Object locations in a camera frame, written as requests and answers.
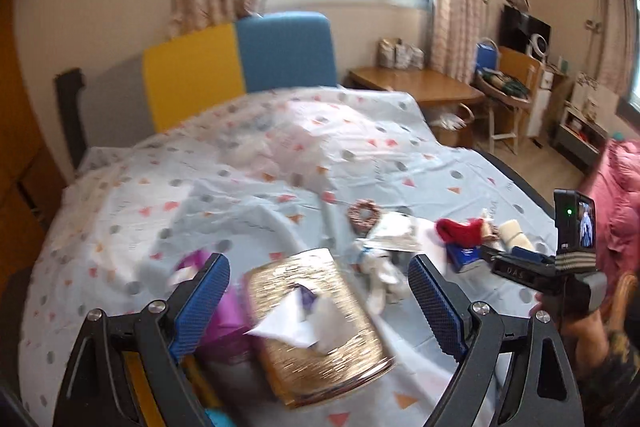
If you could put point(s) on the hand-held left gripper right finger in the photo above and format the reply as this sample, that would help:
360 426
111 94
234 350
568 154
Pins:
440 307

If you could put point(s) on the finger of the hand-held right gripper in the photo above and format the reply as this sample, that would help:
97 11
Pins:
490 252
522 252

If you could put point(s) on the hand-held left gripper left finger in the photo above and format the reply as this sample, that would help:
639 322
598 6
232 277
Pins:
200 302

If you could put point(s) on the white cloth roll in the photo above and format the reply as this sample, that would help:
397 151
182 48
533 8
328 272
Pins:
516 234

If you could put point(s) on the white brown sock bundle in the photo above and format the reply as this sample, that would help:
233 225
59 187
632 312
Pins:
489 227

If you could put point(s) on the blue tissue packet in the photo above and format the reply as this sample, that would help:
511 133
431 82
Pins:
465 257

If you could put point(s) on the red sock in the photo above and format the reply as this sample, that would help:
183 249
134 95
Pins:
460 231

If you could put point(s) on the white sock bundle blue tie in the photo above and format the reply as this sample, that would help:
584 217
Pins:
382 274

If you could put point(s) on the white plastic package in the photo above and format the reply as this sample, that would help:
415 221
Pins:
395 232

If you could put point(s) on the pink brown scrunchie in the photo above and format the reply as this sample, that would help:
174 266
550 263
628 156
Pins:
356 219

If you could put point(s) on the person's right forearm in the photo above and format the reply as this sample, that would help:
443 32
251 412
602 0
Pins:
585 332

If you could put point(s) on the person's right hand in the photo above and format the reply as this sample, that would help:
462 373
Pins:
542 306

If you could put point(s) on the purple tissue box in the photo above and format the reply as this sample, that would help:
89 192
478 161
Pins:
235 322

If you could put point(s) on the pink blanket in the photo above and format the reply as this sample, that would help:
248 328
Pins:
617 197

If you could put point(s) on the rattan chair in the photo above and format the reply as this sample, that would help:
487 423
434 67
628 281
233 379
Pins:
625 292

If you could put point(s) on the grey low shelf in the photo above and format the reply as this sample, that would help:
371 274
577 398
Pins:
580 139

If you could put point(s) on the white tissue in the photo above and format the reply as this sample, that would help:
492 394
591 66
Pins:
295 327

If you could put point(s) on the bed with patterned sheet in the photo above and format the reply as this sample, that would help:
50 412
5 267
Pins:
225 187

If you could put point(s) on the gold tissue box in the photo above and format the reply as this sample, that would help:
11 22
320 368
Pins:
320 357

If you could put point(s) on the wicker basket with bags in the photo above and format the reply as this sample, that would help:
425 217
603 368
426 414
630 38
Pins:
450 127

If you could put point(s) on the person's dark floral clothing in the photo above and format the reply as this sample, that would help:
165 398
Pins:
612 382

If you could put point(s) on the wooden chair with items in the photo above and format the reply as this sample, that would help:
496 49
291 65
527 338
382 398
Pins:
500 97

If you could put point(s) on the orange wooden chair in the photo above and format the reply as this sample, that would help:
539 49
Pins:
522 67

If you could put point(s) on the wooden desk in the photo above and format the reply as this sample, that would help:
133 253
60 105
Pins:
415 87

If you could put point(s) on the blue bag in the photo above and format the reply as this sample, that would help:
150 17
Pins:
486 54

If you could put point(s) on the black monitor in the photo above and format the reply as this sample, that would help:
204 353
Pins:
522 29

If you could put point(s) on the grey yellow blue headboard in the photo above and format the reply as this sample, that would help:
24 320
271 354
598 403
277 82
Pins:
200 67

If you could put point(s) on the wooden wardrobe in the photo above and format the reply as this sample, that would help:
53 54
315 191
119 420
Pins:
22 117

